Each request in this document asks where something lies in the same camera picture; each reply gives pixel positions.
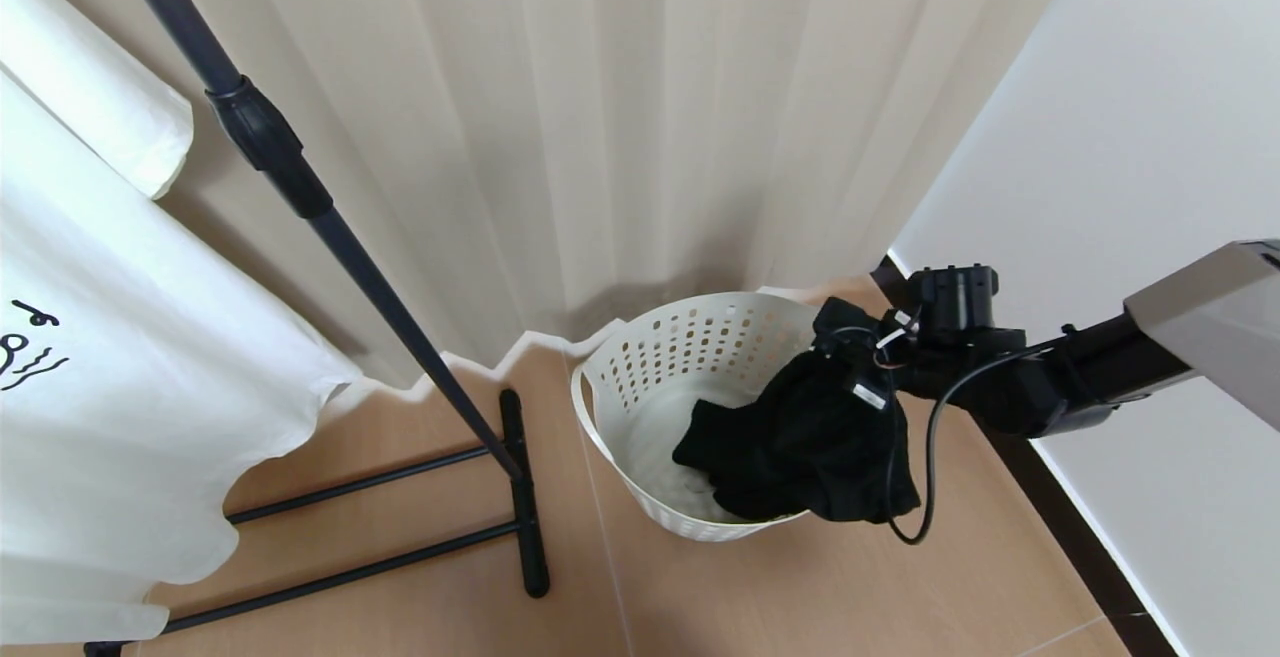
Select white t-shirt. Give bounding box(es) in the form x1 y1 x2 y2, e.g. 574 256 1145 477
0 0 363 645

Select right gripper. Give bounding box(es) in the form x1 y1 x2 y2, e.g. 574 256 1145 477
845 332 1031 413

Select black shorts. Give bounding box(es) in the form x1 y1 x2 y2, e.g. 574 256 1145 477
672 332 923 525

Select beige curtain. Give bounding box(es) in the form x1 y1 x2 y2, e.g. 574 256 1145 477
10 0 1091 403

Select black clothes rack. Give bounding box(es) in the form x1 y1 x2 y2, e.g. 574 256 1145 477
85 0 551 657

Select white laundry basket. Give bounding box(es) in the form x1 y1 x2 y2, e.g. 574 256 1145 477
570 292 894 543

